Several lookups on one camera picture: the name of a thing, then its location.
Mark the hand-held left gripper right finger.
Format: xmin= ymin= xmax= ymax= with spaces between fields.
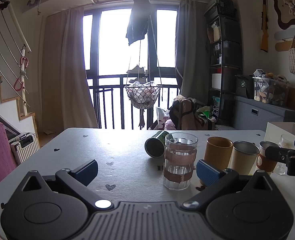
xmin=182 ymin=159 xmax=281 ymax=210

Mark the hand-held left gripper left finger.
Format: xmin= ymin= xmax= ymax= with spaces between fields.
xmin=19 ymin=159 xmax=114 ymax=210

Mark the green can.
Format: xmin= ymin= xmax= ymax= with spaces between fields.
xmin=145 ymin=130 xmax=170 ymax=158

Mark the steel cup with brown sleeve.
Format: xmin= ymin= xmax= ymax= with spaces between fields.
xmin=256 ymin=141 xmax=281 ymax=173

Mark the mustard yellow cup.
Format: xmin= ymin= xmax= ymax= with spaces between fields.
xmin=203 ymin=136 xmax=234 ymax=171

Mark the cream steel cup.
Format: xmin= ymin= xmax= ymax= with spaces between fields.
xmin=229 ymin=140 xmax=260 ymax=176

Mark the stemmed glass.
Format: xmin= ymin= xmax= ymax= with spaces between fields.
xmin=273 ymin=134 xmax=295 ymax=176

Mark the clear glass with brown tape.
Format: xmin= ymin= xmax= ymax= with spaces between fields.
xmin=163 ymin=132 xmax=199 ymax=191

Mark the grey storage bench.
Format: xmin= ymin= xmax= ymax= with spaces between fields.
xmin=233 ymin=94 xmax=295 ymax=131

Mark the clear plastic bin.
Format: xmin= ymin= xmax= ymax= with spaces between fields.
xmin=253 ymin=76 xmax=289 ymax=105

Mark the pile of clothes and bags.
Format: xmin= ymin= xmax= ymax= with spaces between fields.
xmin=168 ymin=95 xmax=217 ymax=131

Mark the white suitcase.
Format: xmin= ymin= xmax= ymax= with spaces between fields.
xmin=9 ymin=132 xmax=41 ymax=166

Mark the black balcony railing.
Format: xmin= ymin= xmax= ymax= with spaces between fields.
xmin=87 ymin=74 xmax=181 ymax=130

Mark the white plastic bag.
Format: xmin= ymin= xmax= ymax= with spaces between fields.
xmin=155 ymin=106 xmax=172 ymax=128

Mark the black bin with green label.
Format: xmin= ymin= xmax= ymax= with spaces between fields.
xmin=235 ymin=74 xmax=255 ymax=99

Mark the white storage box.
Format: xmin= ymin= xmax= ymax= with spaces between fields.
xmin=211 ymin=73 xmax=223 ymax=89

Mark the beige curtain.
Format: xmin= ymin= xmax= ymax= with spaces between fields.
xmin=43 ymin=6 xmax=98 ymax=131

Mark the dark hanging shoe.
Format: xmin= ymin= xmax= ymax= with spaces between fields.
xmin=128 ymin=76 xmax=148 ymax=84

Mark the black shelf rack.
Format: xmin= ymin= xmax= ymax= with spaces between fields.
xmin=204 ymin=0 xmax=243 ymax=126

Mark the grey curtain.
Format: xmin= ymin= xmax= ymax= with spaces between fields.
xmin=174 ymin=0 xmax=212 ymax=103

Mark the toy rifle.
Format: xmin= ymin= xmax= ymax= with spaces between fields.
xmin=260 ymin=0 xmax=269 ymax=53

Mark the white stair railing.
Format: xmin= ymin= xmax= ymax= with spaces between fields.
xmin=0 ymin=0 xmax=32 ymax=117

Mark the dark hanging garment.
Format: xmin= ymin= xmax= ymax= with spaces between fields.
xmin=126 ymin=0 xmax=152 ymax=46

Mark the hanging wire basket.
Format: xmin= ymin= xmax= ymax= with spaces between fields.
xmin=124 ymin=81 xmax=163 ymax=110

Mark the wooden wall hook rack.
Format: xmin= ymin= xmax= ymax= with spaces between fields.
xmin=274 ymin=29 xmax=295 ymax=52

